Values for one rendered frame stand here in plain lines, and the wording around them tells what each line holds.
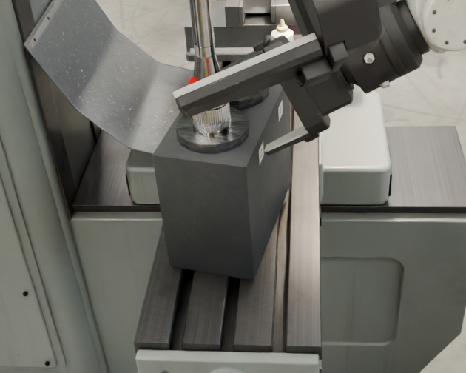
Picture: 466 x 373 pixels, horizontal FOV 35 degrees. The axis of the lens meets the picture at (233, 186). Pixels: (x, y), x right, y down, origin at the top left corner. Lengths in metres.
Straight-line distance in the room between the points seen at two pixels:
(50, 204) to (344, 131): 0.58
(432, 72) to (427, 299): 1.93
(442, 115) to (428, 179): 1.61
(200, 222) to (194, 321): 0.12
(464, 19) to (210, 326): 0.46
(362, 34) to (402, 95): 2.91
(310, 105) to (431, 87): 2.42
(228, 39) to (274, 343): 0.71
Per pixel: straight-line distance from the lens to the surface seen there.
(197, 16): 0.83
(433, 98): 3.20
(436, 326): 1.64
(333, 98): 0.86
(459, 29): 0.81
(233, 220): 0.92
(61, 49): 1.37
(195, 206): 0.92
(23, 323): 1.64
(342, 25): 0.29
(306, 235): 1.04
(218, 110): 0.88
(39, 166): 1.39
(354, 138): 1.43
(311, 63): 0.30
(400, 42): 0.82
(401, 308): 1.59
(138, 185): 1.41
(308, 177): 1.15
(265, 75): 0.29
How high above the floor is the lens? 1.64
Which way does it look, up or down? 38 degrees down
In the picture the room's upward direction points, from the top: 5 degrees counter-clockwise
